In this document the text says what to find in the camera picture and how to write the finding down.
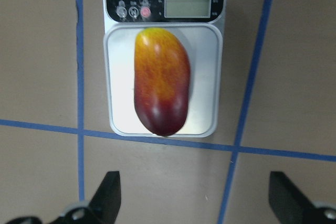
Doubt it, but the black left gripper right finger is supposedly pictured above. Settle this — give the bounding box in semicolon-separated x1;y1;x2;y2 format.
268;171;335;224

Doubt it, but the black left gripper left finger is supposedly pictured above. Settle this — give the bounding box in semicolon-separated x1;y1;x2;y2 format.
56;171;121;223

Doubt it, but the red yellow mango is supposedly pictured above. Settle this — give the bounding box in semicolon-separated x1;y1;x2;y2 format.
134;27;191;136

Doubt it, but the silver digital kitchen scale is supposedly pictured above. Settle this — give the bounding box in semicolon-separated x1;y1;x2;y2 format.
103;0;226;137

